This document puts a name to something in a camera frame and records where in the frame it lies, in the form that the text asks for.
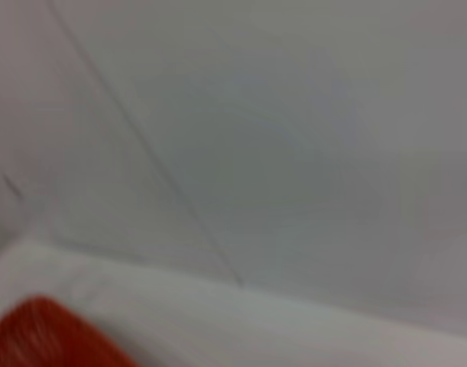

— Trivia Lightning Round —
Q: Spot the orange woven rectangular basket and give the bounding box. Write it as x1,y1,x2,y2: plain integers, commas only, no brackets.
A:
0,293,141,367

